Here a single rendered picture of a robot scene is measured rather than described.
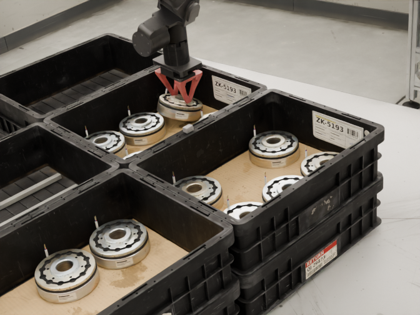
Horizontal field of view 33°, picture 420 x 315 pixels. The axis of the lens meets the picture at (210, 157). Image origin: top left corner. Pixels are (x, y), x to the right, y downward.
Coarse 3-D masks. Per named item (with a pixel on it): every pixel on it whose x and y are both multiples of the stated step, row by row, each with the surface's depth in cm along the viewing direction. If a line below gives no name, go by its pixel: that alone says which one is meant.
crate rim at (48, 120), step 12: (144, 72) 166; (216, 72) 162; (228, 72) 161; (120, 84) 162; (252, 84) 154; (96, 96) 158; (252, 96) 149; (72, 108) 154; (228, 108) 146; (48, 120) 150; (204, 120) 142; (72, 132) 144; (180, 132) 139; (84, 144) 139; (156, 144) 136; (108, 156) 134; (132, 156) 133; (120, 168) 132
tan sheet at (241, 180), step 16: (304, 144) 150; (240, 160) 147; (208, 176) 143; (224, 176) 142; (240, 176) 142; (256, 176) 141; (272, 176) 140; (224, 192) 137; (240, 192) 137; (256, 192) 136; (224, 208) 133
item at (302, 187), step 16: (256, 96) 149; (288, 96) 148; (224, 112) 144; (336, 112) 139; (384, 128) 132; (176, 144) 136; (352, 144) 128; (368, 144) 129; (144, 160) 132; (336, 160) 124; (352, 160) 127; (144, 176) 127; (304, 176) 121; (320, 176) 122; (176, 192) 121; (288, 192) 117; (304, 192) 120; (208, 208) 116; (256, 208) 115; (272, 208) 115; (240, 224) 111; (256, 224) 114
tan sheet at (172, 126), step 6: (204, 108) 169; (210, 108) 169; (204, 114) 166; (168, 120) 166; (174, 120) 165; (198, 120) 164; (168, 126) 163; (174, 126) 163; (180, 126) 162; (168, 132) 161; (174, 132) 160; (162, 138) 159; (126, 144) 158; (150, 144) 157; (132, 150) 155; (138, 150) 155
